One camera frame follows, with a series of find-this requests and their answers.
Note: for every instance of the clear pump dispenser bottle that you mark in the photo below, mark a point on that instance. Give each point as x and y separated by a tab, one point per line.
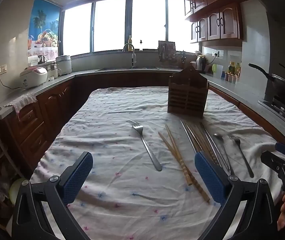
141	46

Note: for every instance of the gas stove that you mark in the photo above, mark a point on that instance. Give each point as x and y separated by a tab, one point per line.
282	106

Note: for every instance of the steel kitchen faucet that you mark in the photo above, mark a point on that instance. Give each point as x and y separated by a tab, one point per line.
133	55

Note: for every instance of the green yellow sauce bottle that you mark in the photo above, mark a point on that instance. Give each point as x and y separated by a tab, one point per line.
231	67

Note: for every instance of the white floral tablecloth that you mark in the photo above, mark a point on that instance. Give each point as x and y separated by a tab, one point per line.
112	120

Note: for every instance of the lace cloth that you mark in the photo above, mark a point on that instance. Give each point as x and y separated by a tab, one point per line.
25	101

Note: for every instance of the grey kitchen countertop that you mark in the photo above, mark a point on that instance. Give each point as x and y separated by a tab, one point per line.
62	78

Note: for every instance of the clear pitcher green lid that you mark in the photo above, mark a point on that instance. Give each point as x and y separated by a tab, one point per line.
217	70

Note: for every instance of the kitchen tool holder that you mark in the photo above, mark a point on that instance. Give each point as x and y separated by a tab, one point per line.
183	58

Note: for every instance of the steel electric kettle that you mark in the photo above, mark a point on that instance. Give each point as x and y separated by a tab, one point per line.
201	63

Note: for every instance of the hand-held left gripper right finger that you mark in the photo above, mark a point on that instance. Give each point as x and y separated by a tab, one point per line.
208	177

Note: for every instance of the yellow dish soap bottle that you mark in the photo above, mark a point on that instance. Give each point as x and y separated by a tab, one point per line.
130	42

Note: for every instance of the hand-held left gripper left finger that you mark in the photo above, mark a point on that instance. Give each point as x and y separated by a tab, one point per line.
78	177

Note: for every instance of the white electric pot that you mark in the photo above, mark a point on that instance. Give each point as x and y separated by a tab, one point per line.
64	65

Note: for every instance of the orange sauce bottle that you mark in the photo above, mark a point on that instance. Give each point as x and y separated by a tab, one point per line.
237	69

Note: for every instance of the wooden utensil holder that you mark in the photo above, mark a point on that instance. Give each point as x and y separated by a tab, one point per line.
188	93

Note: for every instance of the large kitchen window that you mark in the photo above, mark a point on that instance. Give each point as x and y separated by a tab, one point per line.
110	25

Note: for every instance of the small steel fork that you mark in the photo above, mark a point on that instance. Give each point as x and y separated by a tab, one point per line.
242	155

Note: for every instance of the brown wooden chopstick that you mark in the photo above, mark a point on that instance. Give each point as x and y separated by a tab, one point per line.
198	136
205	140

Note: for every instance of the steel kitchen sink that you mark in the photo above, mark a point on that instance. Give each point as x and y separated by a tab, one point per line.
127	68

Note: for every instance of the small white blender jug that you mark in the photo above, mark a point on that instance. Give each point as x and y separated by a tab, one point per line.
53	72

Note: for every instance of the steel spoon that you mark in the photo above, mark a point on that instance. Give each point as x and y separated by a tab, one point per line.
218	135

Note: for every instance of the white spice jar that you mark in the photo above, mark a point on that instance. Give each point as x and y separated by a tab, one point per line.
237	80
233	79
230	77
226	76

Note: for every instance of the steel chopstick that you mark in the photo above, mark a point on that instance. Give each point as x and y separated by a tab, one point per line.
213	146
190	137

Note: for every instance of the white wall socket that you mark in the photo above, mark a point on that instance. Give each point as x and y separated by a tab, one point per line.
215	53

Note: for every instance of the pink white rice cooker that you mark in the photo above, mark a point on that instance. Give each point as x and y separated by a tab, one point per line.
33	76

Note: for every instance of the green ball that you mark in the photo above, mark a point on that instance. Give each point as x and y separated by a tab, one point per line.
16	190

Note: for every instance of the large steel fork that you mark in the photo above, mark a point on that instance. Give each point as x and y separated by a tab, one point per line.
147	147

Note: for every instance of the wooden base cabinets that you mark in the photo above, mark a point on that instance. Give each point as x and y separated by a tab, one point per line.
47	110

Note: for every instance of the wooden wall cabinets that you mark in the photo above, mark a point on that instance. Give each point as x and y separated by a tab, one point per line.
217	12

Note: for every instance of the tropical fruit wall poster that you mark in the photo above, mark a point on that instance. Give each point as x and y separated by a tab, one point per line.
45	25

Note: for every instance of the small steel teapot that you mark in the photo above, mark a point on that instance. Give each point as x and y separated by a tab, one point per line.
43	59

